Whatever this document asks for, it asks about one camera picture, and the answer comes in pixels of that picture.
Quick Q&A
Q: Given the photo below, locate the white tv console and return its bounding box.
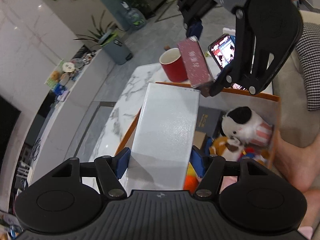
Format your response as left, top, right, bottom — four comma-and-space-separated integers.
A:
27, 49, 115, 185

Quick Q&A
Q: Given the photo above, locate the water jug bottle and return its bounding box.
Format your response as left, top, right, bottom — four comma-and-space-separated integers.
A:
121, 1, 146, 30

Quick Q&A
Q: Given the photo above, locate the pink pouch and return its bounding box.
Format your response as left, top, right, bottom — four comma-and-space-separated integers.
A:
220, 176, 238, 193

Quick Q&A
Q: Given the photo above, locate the person bare leg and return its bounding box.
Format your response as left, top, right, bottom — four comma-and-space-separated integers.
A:
274, 131, 319, 239

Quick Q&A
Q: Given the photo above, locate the grey trash bin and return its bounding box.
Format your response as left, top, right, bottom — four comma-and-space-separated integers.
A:
103, 37, 133, 65

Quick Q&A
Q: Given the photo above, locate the black wall television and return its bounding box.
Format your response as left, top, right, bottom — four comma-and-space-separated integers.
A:
0, 96, 21, 167

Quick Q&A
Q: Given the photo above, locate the brown white plush dog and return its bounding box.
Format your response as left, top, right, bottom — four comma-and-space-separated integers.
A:
209, 137, 244, 161

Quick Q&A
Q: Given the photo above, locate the dark book box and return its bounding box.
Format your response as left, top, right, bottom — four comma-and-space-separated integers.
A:
195, 106, 223, 138

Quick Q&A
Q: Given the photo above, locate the white black plush toy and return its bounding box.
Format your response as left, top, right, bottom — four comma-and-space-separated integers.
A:
221, 106, 273, 147

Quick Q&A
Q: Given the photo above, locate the houndstooth cushion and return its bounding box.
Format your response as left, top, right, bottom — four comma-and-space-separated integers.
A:
296, 22, 320, 111

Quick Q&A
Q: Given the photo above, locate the teddy bear figurine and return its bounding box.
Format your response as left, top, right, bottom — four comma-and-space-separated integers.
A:
50, 70, 61, 82

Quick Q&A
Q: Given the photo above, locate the potted plant by bin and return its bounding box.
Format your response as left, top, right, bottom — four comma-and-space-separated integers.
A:
74, 10, 118, 47

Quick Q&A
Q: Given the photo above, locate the red mug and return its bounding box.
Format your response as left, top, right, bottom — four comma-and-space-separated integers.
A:
159, 48, 188, 82

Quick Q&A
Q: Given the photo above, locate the smartphone with lit screen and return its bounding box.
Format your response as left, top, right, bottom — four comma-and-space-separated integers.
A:
208, 34, 235, 70

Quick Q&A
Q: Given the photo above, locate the orange knitted ball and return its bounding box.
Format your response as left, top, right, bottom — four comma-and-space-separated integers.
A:
183, 163, 202, 194

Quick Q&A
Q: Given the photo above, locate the illustrated card box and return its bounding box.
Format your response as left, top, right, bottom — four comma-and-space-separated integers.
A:
177, 36, 213, 97

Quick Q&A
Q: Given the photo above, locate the brown cardboard box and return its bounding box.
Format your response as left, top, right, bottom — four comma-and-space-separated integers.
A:
193, 131, 207, 150

